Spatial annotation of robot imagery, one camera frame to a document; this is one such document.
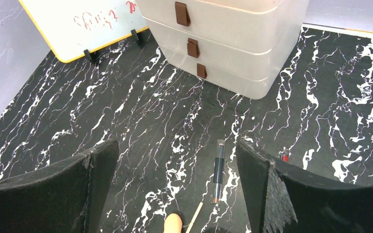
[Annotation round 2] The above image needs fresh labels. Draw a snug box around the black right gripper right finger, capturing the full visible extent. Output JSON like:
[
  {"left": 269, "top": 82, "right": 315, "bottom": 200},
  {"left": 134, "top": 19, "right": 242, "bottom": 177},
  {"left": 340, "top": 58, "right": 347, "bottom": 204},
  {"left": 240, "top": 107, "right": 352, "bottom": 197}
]
[{"left": 236, "top": 139, "right": 373, "bottom": 233}]

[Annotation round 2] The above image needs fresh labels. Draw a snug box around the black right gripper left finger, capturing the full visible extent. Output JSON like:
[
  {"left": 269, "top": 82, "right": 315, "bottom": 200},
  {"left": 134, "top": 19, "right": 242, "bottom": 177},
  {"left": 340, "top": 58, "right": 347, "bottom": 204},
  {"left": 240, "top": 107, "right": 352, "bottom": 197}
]
[{"left": 0, "top": 139, "right": 119, "bottom": 233}]

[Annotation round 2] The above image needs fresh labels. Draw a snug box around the white plastic drawer organizer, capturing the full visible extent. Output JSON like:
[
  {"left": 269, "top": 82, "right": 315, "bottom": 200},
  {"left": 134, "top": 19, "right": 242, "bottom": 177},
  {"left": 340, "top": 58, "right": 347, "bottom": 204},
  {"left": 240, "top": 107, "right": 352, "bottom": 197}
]
[{"left": 137, "top": 0, "right": 309, "bottom": 100}]

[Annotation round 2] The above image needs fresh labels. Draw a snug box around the dark double-ended makeup stick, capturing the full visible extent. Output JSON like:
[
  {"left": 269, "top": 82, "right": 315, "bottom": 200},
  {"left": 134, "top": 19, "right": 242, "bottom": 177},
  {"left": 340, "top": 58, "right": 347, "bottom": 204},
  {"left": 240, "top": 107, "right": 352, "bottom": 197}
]
[{"left": 212, "top": 139, "right": 225, "bottom": 204}]

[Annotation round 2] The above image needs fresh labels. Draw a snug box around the beige makeup sponge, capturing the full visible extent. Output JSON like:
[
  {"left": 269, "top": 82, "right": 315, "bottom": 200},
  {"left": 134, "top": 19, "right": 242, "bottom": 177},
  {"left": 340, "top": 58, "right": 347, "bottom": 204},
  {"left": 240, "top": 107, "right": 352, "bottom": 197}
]
[{"left": 163, "top": 213, "right": 183, "bottom": 233}]

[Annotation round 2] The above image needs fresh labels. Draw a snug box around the thin wooden stick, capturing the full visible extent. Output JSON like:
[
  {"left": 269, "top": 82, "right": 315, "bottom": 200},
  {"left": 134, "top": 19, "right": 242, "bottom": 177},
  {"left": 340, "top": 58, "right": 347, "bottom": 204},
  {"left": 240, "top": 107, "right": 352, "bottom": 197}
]
[{"left": 186, "top": 201, "right": 203, "bottom": 233}]

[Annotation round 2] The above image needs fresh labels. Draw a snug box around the yellow framed whiteboard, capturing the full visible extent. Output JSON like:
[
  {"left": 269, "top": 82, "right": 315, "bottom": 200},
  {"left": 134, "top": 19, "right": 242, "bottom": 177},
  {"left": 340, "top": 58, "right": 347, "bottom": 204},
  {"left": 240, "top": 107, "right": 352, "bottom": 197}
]
[{"left": 20, "top": 0, "right": 148, "bottom": 63}]

